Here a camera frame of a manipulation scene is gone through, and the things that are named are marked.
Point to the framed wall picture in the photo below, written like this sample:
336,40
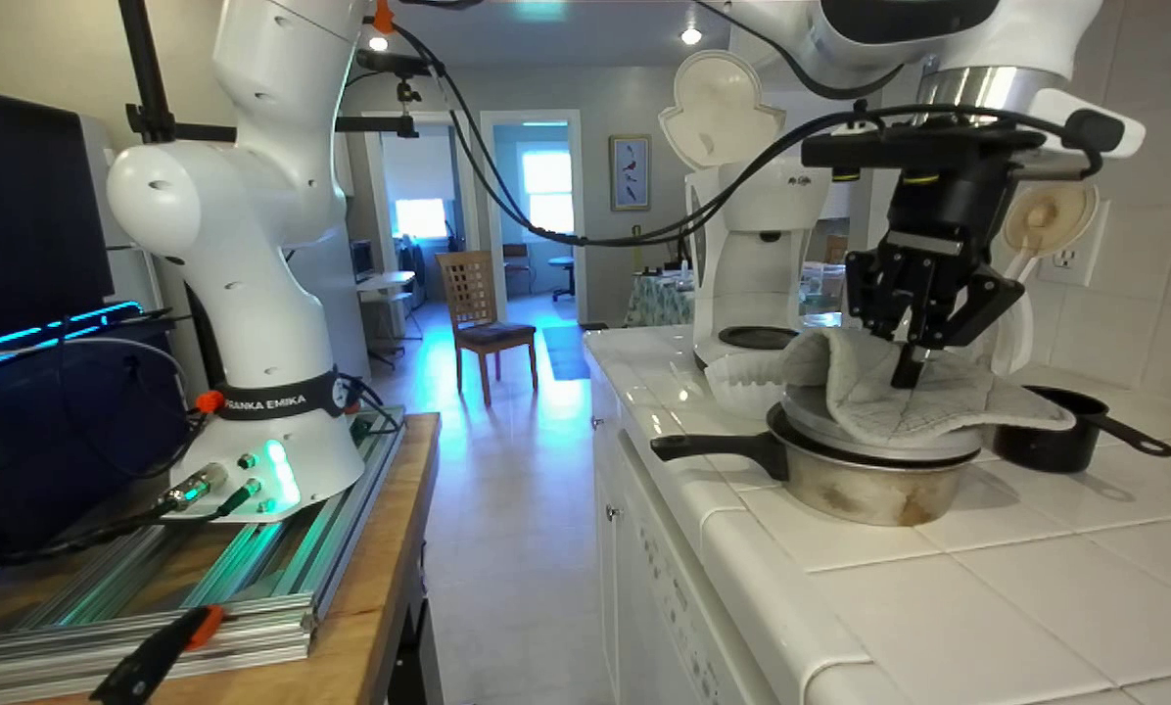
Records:
629,174

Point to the steel pot with black handle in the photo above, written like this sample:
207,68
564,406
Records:
864,491

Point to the steel pot lid black knob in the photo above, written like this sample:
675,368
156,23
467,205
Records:
804,436

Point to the grey quilted mat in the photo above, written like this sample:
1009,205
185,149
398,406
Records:
838,388

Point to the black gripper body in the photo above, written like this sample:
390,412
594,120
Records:
928,281

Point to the black camera on mount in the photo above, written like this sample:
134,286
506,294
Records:
393,64

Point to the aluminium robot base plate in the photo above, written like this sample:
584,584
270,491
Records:
71,619

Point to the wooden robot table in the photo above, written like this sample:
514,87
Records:
356,641

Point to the white coffee maker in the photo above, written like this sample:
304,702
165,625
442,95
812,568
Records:
750,252

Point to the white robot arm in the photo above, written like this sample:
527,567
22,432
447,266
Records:
941,91

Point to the black computer monitor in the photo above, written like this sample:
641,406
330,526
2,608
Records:
51,252

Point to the glass coffee carafe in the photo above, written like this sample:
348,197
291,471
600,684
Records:
1041,222

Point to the small black measuring cup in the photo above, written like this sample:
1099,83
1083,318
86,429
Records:
1069,450

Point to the white paper coffee filter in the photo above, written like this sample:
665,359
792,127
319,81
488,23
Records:
750,385

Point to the wooden chair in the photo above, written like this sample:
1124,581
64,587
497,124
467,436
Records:
475,324

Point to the dark blue bag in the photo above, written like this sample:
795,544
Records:
74,429

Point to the black orange clamp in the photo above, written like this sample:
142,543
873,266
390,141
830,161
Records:
139,676

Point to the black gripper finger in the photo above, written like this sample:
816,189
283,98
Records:
911,365

